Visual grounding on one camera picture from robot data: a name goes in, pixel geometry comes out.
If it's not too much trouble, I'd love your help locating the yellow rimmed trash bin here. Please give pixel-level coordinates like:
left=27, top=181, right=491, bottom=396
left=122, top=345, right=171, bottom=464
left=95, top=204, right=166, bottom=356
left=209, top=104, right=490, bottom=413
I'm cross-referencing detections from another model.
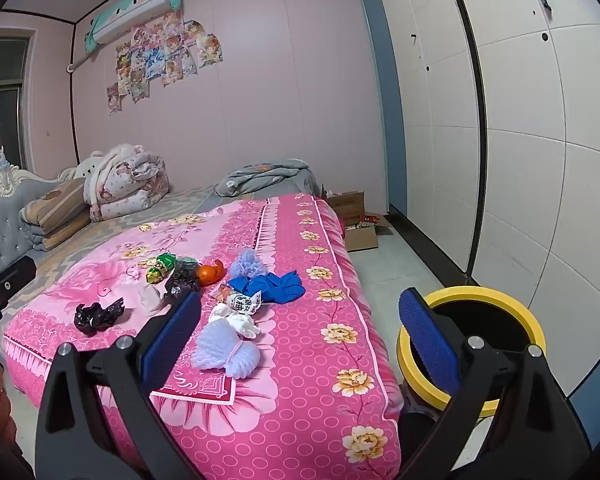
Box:
left=396, top=286, right=547, bottom=418

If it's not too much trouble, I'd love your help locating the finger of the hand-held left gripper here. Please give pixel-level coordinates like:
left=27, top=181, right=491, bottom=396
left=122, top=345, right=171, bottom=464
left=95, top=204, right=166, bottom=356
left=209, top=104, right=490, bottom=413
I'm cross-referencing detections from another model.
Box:
left=0, top=255, right=37, bottom=333

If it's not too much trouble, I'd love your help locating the open cardboard box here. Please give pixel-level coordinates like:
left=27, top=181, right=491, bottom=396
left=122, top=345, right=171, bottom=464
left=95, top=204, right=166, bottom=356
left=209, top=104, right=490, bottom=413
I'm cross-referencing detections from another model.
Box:
left=344, top=214, right=394, bottom=253

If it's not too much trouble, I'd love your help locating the white plush toy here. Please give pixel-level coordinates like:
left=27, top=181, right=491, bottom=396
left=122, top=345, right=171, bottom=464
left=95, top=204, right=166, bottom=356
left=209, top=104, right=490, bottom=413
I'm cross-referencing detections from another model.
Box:
left=59, top=155, right=100, bottom=182

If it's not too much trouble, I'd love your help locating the cluster of cartoon wall posters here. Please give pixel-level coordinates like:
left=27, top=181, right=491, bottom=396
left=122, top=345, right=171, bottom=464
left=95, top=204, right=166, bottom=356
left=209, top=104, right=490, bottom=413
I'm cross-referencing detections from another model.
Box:
left=106, top=19, right=224, bottom=116

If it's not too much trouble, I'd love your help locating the white crumpled paper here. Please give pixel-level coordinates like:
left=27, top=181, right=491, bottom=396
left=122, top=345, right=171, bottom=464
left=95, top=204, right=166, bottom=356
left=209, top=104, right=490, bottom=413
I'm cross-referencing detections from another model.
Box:
left=209, top=304, right=262, bottom=339

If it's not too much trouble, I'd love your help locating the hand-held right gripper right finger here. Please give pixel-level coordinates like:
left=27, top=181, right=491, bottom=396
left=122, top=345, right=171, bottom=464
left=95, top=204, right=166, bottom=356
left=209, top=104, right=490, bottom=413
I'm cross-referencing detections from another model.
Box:
left=397, top=287, right=593, bottom=480

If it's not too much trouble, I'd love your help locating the lavender fluffy cloth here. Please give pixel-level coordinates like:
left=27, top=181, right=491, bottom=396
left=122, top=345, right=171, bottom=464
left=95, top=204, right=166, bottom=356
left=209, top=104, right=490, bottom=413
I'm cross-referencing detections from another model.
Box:
left=190, top=319, right=262, bottom=380

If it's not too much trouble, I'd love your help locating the black plastic bag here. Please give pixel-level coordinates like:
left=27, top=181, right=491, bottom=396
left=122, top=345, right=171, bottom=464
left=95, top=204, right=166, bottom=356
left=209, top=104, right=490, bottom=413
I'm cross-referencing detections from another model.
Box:
left=164, top=257, right=202, bottom=306
left=74, top=296, right=126, bottom=337

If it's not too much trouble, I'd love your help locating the grey folded blanket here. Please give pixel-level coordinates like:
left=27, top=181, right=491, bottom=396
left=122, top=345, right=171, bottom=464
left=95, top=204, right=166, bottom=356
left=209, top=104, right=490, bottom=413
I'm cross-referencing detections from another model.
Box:
left=214, top=159, right=317, bottom=198

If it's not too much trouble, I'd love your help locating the upright cardboard box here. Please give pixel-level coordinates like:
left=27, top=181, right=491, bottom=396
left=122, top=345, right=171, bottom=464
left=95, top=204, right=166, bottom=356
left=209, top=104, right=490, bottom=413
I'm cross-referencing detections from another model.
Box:
left=325, top=190, right=366, bottom=226

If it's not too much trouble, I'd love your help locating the window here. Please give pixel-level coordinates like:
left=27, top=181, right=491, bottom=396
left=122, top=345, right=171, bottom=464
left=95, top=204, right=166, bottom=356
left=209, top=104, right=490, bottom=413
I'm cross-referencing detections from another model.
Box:
left=0, top=35, right=32, bottom=171

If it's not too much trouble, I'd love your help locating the air conditioner with teal cover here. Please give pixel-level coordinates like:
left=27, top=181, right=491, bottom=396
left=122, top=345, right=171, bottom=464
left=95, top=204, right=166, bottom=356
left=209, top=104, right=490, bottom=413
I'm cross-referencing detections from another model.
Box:
left=84, top=0, right=185, bottom=53

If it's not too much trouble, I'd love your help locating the red patterned card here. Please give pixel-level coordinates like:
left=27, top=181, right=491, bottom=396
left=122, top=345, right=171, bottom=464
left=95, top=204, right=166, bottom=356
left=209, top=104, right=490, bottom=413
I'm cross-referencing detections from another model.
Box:
left=150, top=360, right=233, bottom=406

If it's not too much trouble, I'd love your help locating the blue rubber glove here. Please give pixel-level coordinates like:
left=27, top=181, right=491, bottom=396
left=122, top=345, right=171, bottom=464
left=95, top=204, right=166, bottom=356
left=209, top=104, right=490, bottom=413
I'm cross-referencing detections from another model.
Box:
left=228, top=270, right=307, bottom=306

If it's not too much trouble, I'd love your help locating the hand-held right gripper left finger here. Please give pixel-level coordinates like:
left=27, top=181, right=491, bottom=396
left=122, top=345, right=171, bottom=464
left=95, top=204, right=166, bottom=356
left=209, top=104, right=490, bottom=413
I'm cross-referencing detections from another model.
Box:
left=34, top=289, right=203, bottom=480

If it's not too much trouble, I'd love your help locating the grey patterned bedsheet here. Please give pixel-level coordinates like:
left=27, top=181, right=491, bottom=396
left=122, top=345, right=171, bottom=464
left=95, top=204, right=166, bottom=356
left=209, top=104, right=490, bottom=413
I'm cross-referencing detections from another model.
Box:
left=2, top=186, right=271, bottom=306

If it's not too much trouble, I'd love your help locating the orange peel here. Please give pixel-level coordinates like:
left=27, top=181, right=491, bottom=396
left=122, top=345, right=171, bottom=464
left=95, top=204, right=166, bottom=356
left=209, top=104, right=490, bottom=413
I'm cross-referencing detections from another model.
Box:
left=196, top=260, right=226, bottom=286

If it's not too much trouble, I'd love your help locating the white air conditioner pipe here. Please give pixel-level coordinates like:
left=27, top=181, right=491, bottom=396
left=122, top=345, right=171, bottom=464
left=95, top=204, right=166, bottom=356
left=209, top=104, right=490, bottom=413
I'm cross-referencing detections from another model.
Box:
left=66, top=50, right=93, bottom=74

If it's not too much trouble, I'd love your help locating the white wardrobe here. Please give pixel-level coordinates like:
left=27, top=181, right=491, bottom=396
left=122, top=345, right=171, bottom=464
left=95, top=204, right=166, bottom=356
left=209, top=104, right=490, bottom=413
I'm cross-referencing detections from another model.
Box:
left=370, top=0, right=600, bottom=401

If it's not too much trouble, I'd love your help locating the pink floral blanket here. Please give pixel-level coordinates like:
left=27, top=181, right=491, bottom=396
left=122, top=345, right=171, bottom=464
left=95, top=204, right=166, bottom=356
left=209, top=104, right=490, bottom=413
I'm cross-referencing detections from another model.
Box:
left=2, top=192, right=406, bottom=480

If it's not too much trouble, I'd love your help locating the grey tufted headboard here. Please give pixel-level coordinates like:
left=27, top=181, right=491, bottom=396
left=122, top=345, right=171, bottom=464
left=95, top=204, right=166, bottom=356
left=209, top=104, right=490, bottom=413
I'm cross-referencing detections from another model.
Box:
left=0, top=162, right=76, bottom=286

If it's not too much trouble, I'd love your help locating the white printed wrapper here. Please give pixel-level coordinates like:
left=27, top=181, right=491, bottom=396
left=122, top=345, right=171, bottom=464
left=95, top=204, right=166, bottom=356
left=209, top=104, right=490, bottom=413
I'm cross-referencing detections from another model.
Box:
left=214, top=284, right=265, bottom=317

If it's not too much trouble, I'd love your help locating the white floral quilt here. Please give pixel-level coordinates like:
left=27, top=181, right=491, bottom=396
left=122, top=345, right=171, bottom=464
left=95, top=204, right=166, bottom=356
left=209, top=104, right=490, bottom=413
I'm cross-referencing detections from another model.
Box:
left=82, top=144, right=171, bottom=222

